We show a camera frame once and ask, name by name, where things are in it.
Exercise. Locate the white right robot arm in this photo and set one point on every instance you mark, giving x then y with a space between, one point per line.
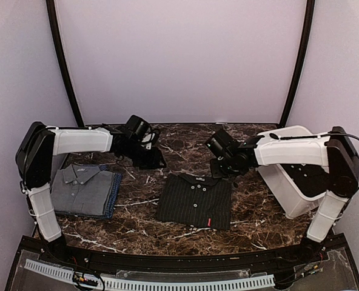
343 161

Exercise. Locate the white plastic bin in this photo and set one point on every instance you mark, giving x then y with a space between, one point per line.
290 145

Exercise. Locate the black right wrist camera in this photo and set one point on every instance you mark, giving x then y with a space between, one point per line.
221 144

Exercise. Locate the left black frame post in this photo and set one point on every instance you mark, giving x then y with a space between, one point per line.
62 63

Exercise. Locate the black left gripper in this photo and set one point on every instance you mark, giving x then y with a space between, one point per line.
154 161

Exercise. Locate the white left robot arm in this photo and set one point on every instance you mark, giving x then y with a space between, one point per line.
34 161

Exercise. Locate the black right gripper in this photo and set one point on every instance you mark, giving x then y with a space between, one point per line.
216 173

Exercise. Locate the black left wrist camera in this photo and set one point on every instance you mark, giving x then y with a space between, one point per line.
140 131

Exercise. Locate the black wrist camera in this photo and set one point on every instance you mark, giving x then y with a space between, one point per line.
221 144
140 131

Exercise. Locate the black front rail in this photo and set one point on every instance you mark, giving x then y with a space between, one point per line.
275 260

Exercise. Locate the black pinstriped long sleeve shirt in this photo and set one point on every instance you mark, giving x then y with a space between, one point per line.
198 201

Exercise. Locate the grey button shirt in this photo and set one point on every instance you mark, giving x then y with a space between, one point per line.
82 190

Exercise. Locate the black shirt in bin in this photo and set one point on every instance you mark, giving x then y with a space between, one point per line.
311 180

